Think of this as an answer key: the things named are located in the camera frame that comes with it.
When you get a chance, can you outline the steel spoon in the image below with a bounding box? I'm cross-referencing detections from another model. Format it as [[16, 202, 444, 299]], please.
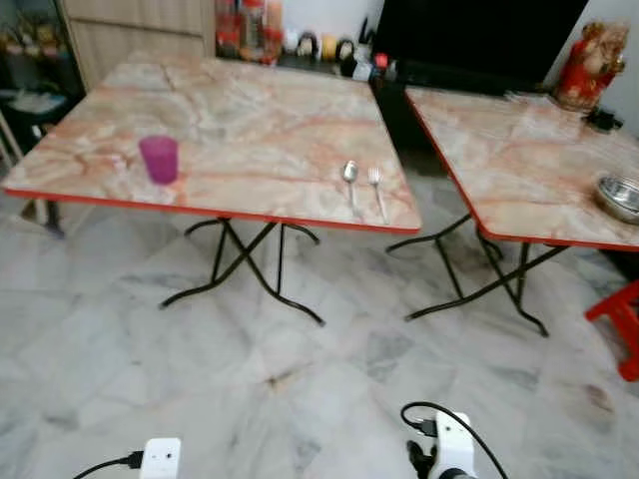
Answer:
[[340, 159, 362, 221]]

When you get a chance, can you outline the red plastic stool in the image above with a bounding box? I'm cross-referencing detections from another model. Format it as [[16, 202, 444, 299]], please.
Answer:
[[583, 278, 639, 383]]

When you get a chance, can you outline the large red-lidded jar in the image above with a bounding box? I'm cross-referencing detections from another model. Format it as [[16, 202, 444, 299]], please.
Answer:
[[242, 0, 270, 55]]

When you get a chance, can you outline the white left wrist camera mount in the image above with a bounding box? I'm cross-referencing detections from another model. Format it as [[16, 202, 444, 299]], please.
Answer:
[[139, 437, 184, 479]]

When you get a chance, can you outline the black television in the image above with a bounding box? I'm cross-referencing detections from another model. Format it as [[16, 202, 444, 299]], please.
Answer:
[[370, 0, 591, 87]]

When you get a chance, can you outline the stainless steel bowl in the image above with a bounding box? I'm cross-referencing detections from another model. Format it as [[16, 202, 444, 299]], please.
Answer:
[[595, 174, 639, 225]]

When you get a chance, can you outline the light wooden cabinet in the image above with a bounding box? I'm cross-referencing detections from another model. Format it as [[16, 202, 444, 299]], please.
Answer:
[[58, 0, 218, 89]]

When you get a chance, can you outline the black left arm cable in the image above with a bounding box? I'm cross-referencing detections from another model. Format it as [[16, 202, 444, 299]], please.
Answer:
[[71, 451, 147, 479]]

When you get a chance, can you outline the marble-top folding table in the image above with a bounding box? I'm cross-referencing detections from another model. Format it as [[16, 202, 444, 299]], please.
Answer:
[[385, 84, 639, 338], [0, 52, 423, 327]]

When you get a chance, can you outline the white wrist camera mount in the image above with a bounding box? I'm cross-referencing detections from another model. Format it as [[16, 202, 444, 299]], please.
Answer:
[[433, 410, 476, 479], [139, 437, 184, 479]]

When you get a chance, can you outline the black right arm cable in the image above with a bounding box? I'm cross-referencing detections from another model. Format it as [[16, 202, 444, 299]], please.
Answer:
[[400, 401, 511, 479]]

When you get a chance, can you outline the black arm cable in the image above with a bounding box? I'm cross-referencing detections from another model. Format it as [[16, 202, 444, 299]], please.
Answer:
[[400, 401, 511, 479], [71, 451, 147, 479]]

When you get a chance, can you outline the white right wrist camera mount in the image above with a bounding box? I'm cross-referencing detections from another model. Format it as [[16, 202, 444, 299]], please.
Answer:
[[433, 410, 476, 479]]

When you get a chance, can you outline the purple plastic cup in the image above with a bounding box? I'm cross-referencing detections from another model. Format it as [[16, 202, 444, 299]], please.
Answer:
[[138, 135, 182, 187]]

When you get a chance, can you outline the steel fork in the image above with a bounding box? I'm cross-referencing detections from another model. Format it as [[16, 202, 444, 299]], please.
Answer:
[[366, 166, 389, 225]]

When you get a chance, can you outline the red and gold statue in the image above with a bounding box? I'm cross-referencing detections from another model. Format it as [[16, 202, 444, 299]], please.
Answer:
[[552, 19, 631, 112]]

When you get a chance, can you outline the glass display shelf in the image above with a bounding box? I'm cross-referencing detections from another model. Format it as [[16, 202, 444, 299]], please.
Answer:
[[0, 0, 73, 128]]

